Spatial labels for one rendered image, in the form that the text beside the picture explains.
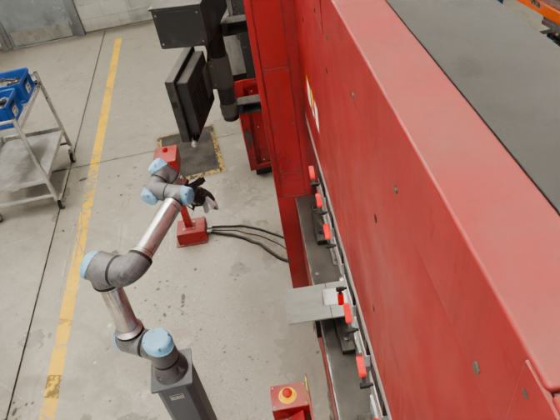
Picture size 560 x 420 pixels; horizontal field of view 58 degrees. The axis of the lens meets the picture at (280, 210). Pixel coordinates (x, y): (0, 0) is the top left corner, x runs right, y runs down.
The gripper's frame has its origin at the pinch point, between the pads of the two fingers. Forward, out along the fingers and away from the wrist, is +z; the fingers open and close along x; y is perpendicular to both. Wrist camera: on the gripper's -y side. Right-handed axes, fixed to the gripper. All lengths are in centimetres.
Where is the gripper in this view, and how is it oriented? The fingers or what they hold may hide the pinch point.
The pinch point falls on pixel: (216, 207)
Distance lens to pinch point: 232.0
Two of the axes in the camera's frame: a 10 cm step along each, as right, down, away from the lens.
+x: 7.2, -3.9, -5.7
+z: 6.8, 5.5, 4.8
